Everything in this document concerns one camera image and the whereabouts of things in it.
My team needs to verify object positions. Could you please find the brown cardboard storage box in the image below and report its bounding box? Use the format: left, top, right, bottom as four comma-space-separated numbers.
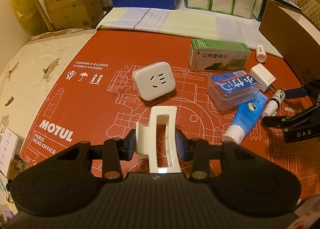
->
259, 0, 319, 84

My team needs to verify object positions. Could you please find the blue hand cream tube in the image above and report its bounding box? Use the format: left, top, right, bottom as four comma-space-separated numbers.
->
222, 92, 268, 144

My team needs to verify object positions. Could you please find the red Motul mat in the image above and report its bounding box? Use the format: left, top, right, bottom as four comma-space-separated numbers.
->
21, 31, 319, 199

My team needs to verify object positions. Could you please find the green tissue pack right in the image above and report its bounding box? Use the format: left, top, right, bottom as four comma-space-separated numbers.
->
232, 0, 256, 19

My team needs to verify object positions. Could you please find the white socket adapter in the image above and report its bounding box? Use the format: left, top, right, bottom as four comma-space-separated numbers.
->
132, 61, 176, 101

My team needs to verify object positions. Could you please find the quilted beige chair cover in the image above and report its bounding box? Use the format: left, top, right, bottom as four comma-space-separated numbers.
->
291, 0, 320, 27

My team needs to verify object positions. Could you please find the small dropper bottle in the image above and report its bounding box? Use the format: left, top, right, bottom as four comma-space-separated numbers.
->
261, 89, 285, 118

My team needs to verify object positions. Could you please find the cardboard box on floor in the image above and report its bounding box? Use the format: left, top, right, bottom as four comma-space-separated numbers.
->
33, 0, 104, 32

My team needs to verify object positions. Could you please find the green medicine box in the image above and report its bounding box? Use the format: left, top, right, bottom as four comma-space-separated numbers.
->
189, 39, 251, 72

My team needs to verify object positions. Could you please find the white charger cube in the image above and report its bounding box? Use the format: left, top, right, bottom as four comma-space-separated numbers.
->
249, 63, 276, 92

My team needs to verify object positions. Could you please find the clear plastic floss box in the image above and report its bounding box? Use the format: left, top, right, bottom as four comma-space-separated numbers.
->
207, 70, 261, 110

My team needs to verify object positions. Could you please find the small white pill bottle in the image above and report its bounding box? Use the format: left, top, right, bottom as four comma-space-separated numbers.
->
256, 45, 267, 63

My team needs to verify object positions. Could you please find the checked pastel cloth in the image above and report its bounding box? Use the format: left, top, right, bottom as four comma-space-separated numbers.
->
97, 7, 282, 57

